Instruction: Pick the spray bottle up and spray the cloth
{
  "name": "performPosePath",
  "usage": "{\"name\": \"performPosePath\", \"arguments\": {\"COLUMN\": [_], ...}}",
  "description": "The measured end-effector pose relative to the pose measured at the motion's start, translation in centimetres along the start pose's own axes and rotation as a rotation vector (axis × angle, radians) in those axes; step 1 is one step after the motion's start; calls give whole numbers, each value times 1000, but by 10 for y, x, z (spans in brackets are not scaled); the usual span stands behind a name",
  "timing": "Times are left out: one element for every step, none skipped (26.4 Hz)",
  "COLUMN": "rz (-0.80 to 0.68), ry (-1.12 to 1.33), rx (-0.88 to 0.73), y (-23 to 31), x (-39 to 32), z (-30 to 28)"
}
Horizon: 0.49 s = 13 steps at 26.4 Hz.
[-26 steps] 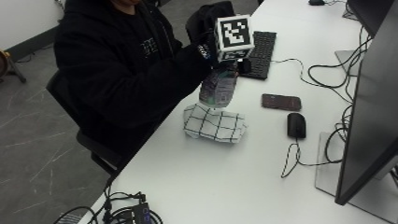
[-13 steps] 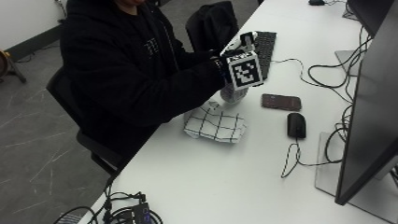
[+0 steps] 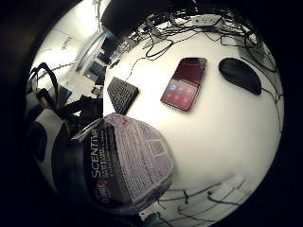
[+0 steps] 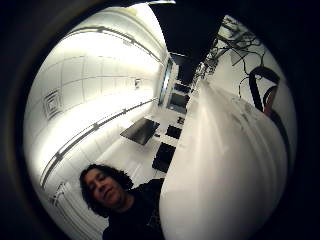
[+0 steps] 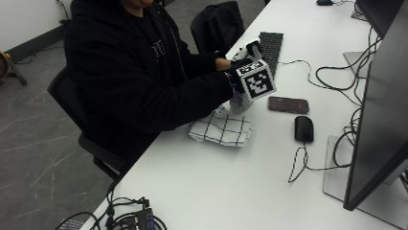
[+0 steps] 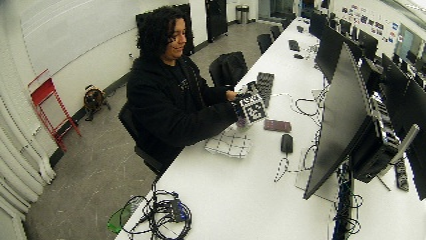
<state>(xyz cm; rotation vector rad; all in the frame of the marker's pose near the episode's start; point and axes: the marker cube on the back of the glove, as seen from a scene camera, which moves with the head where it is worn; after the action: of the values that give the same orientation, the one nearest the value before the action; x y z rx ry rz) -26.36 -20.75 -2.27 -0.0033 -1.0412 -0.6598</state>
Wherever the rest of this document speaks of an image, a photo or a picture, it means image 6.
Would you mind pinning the small purple object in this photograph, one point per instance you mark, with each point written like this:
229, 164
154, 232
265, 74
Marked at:
241, 122

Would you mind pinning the white marker cube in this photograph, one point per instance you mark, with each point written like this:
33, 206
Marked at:
253, 108

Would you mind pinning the black office chair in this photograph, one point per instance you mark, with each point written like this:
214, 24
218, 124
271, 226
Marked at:
275, 31
265, 41
228, 68
133, 133

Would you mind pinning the maroon wallet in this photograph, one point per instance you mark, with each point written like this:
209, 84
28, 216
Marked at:
277, 125

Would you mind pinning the white checked cloth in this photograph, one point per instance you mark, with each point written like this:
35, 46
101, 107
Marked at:
228, 145

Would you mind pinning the black computer mouse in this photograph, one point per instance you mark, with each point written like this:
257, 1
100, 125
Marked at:
286, 143

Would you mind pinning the the person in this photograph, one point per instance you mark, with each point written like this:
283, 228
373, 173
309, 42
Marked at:
164, 110

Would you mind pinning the small black mouse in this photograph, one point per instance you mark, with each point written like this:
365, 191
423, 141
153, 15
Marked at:
298, 56

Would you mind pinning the black cabinet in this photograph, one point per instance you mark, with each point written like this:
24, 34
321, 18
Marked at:
216, 18

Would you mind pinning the large black monitor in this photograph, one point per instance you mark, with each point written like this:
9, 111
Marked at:
341, 126

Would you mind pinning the silver trash can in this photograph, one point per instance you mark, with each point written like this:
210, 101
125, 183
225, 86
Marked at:
241, 13

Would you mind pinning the brown black backpack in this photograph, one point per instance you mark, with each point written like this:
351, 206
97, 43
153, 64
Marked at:
93, 100

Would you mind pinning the black desktop computer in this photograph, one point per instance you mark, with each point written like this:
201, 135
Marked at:
377, 150

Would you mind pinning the silver monitor stand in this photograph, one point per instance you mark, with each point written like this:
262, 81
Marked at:
406, 143

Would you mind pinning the red step ladder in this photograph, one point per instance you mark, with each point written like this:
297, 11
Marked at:
48, 106

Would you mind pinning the black power strip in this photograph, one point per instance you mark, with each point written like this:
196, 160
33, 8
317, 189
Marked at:
401, 175

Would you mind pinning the green translucent object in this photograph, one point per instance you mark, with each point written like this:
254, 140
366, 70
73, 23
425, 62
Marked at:
118, 218

